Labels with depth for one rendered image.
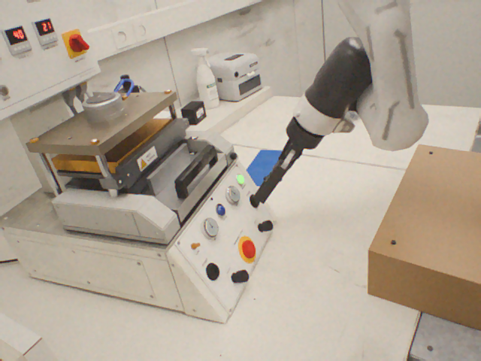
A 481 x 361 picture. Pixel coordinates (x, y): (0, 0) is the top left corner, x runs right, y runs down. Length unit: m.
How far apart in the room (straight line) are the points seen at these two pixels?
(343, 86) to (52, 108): 0.63
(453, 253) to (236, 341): 0.41
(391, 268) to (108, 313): 0.57
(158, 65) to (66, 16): 0.80
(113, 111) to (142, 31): 0.84
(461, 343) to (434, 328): 0.04
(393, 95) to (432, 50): 2.34
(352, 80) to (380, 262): 0.32
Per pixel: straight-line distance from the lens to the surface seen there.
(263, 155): 1.32
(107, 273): 0.86
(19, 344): 0.81
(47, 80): 0.92
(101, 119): 0.81
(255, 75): 1.79
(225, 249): 0.81
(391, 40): 0.62
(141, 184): 0.81
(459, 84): 3.04
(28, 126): 0.96
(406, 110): 0.68
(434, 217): 0.82
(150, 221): 0.69
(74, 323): 0.92
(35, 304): 1.02
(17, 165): 1.41
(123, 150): 0.79
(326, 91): 0.71
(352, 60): 0.69
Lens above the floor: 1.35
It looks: 30 degrees down
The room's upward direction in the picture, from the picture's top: 10 degrees counter-clockwise
